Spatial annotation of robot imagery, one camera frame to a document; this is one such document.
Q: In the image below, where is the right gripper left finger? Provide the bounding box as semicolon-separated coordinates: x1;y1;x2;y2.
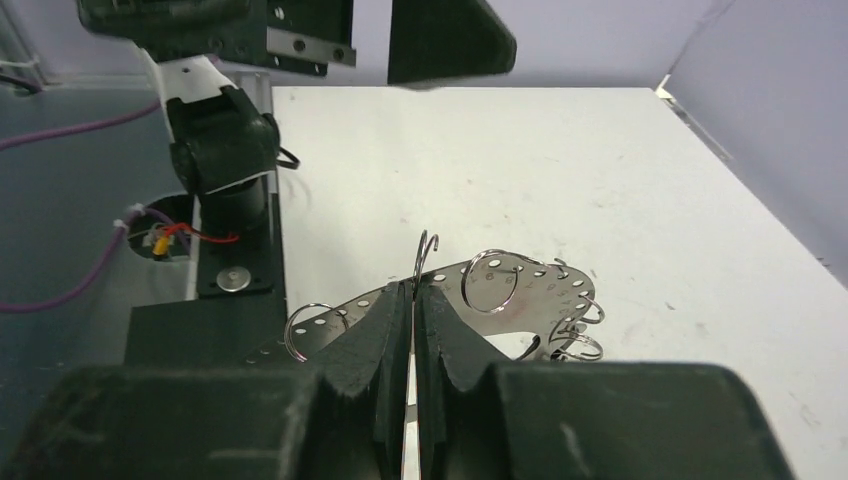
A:
1;282;412;479

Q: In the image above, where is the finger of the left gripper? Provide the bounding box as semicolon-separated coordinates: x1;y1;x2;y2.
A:
387;0;517;86

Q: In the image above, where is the large silver keyring plate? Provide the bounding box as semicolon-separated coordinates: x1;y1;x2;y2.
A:
239;232;606;367

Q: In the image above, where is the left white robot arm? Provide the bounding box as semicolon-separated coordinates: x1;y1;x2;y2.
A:
76;1;517;233

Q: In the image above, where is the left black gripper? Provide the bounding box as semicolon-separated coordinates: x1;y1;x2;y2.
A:
76;0;357;77

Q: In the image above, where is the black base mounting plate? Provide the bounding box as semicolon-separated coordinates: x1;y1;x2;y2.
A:
122;132;289;369

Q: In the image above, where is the aluminium frame rail back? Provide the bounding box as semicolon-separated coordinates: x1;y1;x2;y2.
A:
655;74;732;165

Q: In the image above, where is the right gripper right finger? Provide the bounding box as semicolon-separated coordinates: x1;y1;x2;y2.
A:
414;287;793;479

